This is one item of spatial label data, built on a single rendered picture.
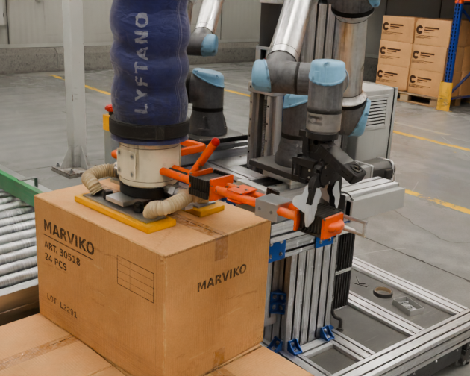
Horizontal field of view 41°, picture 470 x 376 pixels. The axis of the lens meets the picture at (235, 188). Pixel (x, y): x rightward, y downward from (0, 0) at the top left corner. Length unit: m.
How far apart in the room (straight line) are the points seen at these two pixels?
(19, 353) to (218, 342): 0.57
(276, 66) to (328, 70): 0.17
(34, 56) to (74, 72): 6.08
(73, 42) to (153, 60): 3.67
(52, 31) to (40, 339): 9.90
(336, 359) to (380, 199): 0.75
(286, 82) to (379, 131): 1.04
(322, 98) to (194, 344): 0.76
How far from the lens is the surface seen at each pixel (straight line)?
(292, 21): 1.61
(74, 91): 5.39
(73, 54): 5.35
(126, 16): 1.70
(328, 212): 1.44
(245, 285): 1.82
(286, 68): 1.48
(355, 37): 1.83
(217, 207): 1.84
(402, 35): 10.02
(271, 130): 2.22
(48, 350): 1.97
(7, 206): 3.15
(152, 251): 1.58
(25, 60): 11.39
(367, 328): 2.82
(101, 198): 1.88
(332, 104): 1.37
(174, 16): 1.70
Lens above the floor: 1.58
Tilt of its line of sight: 18 degrees down
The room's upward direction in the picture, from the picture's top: 3 degrees clockwise
